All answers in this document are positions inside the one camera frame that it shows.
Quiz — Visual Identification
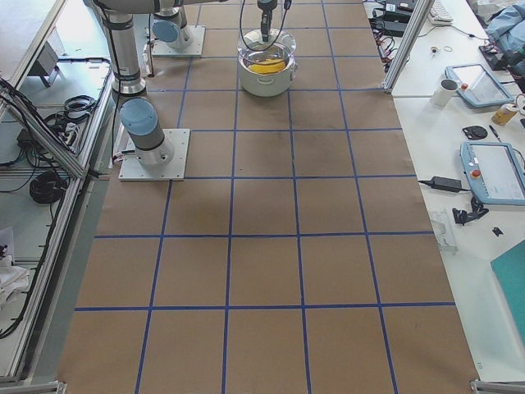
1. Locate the teal cutting mat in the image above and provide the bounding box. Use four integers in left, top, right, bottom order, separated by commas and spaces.
490, 241, 524, 357

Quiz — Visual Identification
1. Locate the blue teach pendant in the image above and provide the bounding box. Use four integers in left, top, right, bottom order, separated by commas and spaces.
459, 141, 524, 206
445, 63, 514, 108

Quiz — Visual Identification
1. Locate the glass pot lid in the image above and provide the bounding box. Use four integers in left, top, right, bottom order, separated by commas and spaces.
237, 29, 297, 63

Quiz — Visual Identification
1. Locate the aluminium frame post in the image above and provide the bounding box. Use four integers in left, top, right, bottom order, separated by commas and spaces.
382, 0, 433, 94

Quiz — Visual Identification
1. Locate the black round object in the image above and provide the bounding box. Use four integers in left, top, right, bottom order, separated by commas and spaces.
462, 126, 488, 140

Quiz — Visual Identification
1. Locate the black power brick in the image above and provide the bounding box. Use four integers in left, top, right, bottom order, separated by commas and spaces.
419, 176, 469, 193

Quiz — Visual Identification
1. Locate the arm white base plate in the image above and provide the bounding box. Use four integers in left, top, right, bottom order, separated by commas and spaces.
118, 129, 190, 181
153, 23, 205, 57

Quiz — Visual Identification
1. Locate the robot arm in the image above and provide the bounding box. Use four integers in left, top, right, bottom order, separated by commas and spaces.
149, 1, 277, 49
93, 1, 185, 168

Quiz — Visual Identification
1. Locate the crumpled white cloth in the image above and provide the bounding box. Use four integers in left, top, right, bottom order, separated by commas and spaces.
1, 254, 30, 307

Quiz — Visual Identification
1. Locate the lower blue teach pendant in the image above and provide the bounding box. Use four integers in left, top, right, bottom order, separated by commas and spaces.
459, 141, 524, 206

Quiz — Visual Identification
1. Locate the yellow corn cob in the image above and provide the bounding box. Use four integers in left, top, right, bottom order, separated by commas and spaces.
248, 59, 287, 75

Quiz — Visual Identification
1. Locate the white mug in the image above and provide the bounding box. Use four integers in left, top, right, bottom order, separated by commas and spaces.
430, 78, 459, 108

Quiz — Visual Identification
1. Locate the pale green electric pot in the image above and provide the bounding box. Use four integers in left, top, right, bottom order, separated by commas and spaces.
238, 55, 297, 97

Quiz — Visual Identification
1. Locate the clear plastic holder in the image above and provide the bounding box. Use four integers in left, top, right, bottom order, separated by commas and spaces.
428, 210, 458, 253

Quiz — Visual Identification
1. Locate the upper blue teach pendant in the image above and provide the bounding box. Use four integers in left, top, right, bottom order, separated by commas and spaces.
445, 63, 514, 108

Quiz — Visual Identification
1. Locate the coiled black cable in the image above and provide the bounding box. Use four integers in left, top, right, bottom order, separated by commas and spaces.
29, 170, 69, 205

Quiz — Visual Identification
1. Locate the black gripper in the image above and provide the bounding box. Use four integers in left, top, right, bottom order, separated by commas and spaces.
257, 0, 276, 42

